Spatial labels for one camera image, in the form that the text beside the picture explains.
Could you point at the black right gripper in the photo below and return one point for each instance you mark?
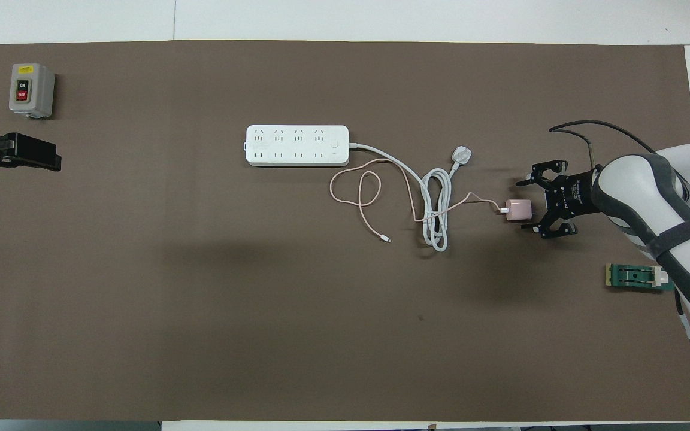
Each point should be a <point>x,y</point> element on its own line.
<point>572,194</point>

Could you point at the pink charger adapter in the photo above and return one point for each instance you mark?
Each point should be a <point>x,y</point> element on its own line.
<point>520,211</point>

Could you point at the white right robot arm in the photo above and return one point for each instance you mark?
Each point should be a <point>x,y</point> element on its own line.
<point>680,227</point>

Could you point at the white power strip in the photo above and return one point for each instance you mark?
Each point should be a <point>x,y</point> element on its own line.
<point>297,145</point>

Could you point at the brown table mat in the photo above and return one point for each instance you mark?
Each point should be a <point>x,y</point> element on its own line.
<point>321,329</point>

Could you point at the grey on-off switch box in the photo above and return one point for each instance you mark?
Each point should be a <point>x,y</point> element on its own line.
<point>32,90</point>

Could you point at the green knife switch yellow base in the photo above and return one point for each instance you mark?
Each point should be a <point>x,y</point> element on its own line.
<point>632,277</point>

